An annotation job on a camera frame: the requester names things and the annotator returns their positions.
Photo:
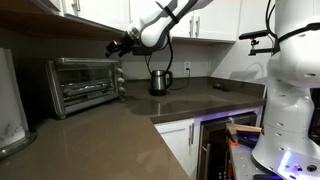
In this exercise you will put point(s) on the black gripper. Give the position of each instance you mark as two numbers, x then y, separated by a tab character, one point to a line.
125	43

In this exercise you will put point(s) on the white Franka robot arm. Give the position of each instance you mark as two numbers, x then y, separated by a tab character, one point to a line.
153	30

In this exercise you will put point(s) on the silver oven knob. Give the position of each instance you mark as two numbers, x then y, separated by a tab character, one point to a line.
119	70
120	80
122	89

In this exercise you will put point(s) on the silver toaster oven body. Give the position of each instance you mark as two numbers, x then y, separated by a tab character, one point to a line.
53	93

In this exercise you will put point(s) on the white lower cabinet door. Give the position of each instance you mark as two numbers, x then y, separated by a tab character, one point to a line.
176	143

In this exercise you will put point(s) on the stainless steel electric kettle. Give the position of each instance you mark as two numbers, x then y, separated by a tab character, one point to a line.
158	80

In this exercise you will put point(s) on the black kettle base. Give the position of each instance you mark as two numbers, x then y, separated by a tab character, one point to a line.
157	93

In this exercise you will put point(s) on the small black countertop object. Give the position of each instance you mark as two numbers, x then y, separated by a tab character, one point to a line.
221	87

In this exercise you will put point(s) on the white canister with metal base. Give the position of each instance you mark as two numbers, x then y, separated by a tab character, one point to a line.
11	110

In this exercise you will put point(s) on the stainless undercounter cooler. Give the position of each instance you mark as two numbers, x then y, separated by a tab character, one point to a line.
216	156

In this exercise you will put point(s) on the small orange object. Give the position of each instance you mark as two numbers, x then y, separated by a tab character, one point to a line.
232	142

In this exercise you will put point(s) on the wooden block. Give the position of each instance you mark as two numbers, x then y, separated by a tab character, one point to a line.
243	128

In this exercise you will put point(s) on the dark blue-lit box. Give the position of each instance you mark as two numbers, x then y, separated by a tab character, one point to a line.
248	138

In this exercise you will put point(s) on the perforated metal robot table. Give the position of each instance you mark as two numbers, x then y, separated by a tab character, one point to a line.
241	163

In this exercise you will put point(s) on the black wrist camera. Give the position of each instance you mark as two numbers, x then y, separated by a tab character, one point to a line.
141	50

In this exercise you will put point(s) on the white wall outlet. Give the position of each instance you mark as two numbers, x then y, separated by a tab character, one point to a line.
187	67

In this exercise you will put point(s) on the black stereo camera on mount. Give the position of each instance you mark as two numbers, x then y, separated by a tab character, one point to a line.
255	34

